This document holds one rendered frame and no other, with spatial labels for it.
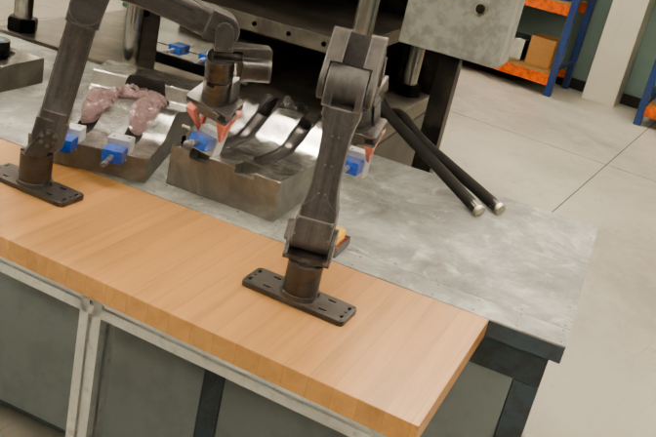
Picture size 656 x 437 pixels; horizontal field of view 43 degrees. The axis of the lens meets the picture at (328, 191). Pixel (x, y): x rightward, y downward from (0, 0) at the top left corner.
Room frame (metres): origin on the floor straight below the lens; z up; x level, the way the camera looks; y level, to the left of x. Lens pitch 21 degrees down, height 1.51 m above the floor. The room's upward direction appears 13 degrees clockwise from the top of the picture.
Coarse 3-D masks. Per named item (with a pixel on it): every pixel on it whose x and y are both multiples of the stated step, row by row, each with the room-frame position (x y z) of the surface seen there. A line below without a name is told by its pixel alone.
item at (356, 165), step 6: (348, 150) 1.70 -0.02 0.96; (354, 150) 1.70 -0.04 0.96; (360, 150) 1.71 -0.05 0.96; (348, 156) 1.69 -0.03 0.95; (354, 156) 1.70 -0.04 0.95; (360, 156) 1.69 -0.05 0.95; (348, 162) 1.66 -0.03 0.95; (354, 162) 1.66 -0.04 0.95; (360, 162) 1.67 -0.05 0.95; (366, 162) 1.69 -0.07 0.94; (348, 168) 1.65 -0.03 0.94; (354, 168) 1.65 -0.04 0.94; (360, 168) 1.67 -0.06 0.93; (366, 168) 1.70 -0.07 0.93; (348, 174) 1.65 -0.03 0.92; (354, 174) 1.65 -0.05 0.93; (360, 174) 1.69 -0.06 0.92; (366, 174) 1.71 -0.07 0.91
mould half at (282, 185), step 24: (240, 120) 1.91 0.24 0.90; (288, 120) 1.92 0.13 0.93; (240, 144) 1.79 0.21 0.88; (264, 144) 1.83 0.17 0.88; (312, 144) 1.85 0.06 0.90; (168, 168) 1.68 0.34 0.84; (192, 168) 1.66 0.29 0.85; (216, 168) 1.64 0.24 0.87; (288, 168) 1.70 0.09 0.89; (312, 168) 1.77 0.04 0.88; (192, 192) 1.66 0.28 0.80; (216, 192) 1.64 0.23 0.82; (240, 192) 1.62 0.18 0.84; (264, 192) 1.61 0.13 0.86; (288, 192) 1.65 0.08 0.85; (264, 216) 1.61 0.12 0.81
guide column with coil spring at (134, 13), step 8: (128, 8) 2.60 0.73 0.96; (136, 8) 2.60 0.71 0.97; (128, 16) 2.60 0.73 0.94; (136, 16) 2.60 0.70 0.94; (128, 24) 2.60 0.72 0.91; (136, 24) 2.60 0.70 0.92; (128, 32) 2.60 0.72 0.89; (136, 32) 2.60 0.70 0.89; (128, 40) 2.60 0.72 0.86; (136, 40) 2.60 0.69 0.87; (128, 48) 2.59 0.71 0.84; (136, 48) 2.60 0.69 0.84; (128, 56) 2.59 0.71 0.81; (136, 56) 2.61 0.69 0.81; (136, 64) 2.61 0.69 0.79
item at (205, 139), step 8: (200, 128) 1.67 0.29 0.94; (208, 128) 1.67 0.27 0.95; (216, 128) 1.69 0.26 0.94; (192, 136) 1.63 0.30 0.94; (200, 136) 1.63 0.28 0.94; (208, 136) 1.65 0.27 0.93; (216, 136) 1.66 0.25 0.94; (184, 144) 1.57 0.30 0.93; (192, 144) 1.60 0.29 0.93; (200, 144) 1.62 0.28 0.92; (208, 144) 1.63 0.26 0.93; (216, 144) 1.66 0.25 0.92; (208, 152) 1.66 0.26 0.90; (216, 152) 1.67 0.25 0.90
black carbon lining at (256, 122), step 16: (272, 96) 2.01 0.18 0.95; (288, 96) 2.00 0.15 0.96; (256, 112) 1.94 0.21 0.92; (272, 112) 1.94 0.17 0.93; (304, 112) 1.96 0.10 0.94; (320, 112) 1.96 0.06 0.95; (256, 128) 1.89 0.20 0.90; (304, 128) 2.01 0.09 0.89; (224, 144) 1.77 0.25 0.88; (288, 144) 1.85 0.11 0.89; (256, 160) 1.70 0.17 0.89; (272, 160) 1.75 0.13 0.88
